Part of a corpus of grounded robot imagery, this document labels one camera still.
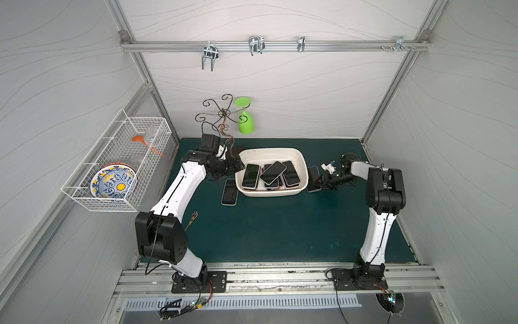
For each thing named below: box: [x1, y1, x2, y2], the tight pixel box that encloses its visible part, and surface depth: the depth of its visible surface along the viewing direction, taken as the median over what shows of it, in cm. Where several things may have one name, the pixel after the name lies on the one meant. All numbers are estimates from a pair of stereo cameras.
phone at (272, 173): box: [259, 160, 288, 186], surface depth 104 cm
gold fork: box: [184, 210, 199, 232], surface depth 92 cm
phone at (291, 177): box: [281, 160, 301, 188], surface depth 104 cm
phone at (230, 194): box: [220, 178, 239, 206], surface depth 97 cm
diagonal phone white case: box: [259, 160, 288, 186], surface depth 104 cm
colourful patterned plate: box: [89, 162, 137, 199], surface depth 62 cm
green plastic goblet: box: [234, 96, 255, 135], surface depth 97 cm
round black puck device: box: [375, 290, 405, 314], surface depth 73 cm
